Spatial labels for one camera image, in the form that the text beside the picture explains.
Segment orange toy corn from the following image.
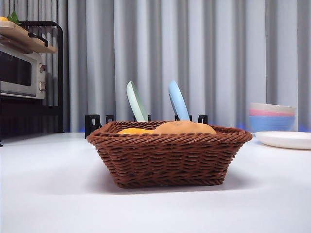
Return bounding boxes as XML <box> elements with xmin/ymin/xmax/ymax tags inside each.
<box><xmin>117</xmin><ymin>128</ymin><xmax>156</xmax><ymax>135</ymax></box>

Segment tan toy potato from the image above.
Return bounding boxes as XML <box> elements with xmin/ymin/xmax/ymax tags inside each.
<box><xmin>153</xmin><ymin>120</ymin><xmax>217</xmax><ymax>134</ymax></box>

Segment brown wicker basket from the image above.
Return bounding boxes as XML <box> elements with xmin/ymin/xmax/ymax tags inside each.
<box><xmin>86</xmin><ymin>120</ymin><xmax>253</xmax><ymax>189</ymax></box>

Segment pale green plate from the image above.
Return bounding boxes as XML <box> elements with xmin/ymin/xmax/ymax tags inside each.
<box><xmin>126</xmin><ymin>81</ymin><xmax>149</xmax><ymax>122</ymax></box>

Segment light blue plate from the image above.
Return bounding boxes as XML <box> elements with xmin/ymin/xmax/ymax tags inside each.
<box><xmin>168</xmin><ymin>80</ymin><xmax>191</xmax><ymax>121</ymax></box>

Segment black dish rack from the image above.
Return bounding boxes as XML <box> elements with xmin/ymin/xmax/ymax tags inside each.
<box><xmin>85</xmin><ymin>113</ymin><xmax>209</xmax><ymax>134</ymax></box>

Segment grey pleated curtain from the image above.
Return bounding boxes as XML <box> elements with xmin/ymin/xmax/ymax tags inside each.
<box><xmin>0</xmin><ymin>0</ymin><xmax>311</xmax><ymax>133</ymax></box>

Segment pink bowl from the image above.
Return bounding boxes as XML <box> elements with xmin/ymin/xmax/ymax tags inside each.
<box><xmin>248</xmin><ymin>108</ymin><xmax>296</xmax><ymax>117</ymax></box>

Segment blue bowl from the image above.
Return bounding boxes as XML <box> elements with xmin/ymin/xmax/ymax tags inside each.
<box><xmin>248</xmin><ymin>116</ymin><xmax>296</xmax><ymax>133</ymax></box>

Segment beige bowl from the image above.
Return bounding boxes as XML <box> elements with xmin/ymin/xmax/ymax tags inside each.
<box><xmin>248</xmin><ymin>102</ymin><xmax>296</xmax><ymax>114</ymax></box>

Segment cream white plate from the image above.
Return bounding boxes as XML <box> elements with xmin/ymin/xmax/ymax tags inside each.
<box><xmin>254</xmin><ymin>131</ymin><xmax>311</xmax><ymax>150</ymax></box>

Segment silver toaster oven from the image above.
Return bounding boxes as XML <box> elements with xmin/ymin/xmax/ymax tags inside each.
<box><xmin>0</xmin><ymin>44</ymin><xmax>48</xmax><ymax>100</ymax></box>

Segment wooden tray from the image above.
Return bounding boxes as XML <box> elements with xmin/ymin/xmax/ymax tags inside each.
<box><xmin>0</xmin><ymin>20</ymin><xmax>58</xmax><ymax>54</ymax></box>

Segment green toy leaves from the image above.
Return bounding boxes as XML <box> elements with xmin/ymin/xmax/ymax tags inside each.
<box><xmin>6</xmin><ymin>11</ymin><xmax>19</xmax><ymax>25</ymax></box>

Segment black metal shelf frame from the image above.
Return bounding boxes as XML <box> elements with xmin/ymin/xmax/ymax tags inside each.
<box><xmin>0</xmin><ymin>20</ymin><xmax>65</xmax><ymax>146</ymax></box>

